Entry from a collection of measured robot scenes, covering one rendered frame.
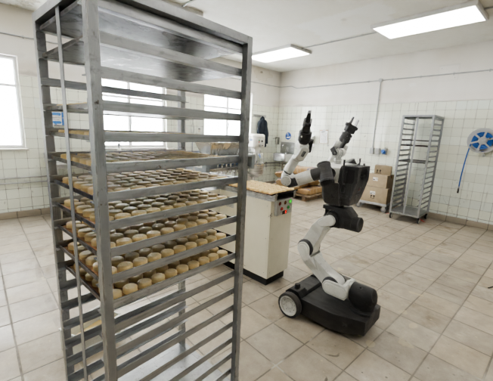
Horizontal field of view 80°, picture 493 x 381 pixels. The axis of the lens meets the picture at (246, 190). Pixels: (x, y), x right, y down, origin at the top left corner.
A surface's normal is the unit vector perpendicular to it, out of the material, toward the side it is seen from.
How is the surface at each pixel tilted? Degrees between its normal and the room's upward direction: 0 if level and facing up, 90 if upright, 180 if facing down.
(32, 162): 90
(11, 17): 90
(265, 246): 90
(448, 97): 90
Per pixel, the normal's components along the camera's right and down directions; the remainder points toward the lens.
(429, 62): -0.74, 0.11
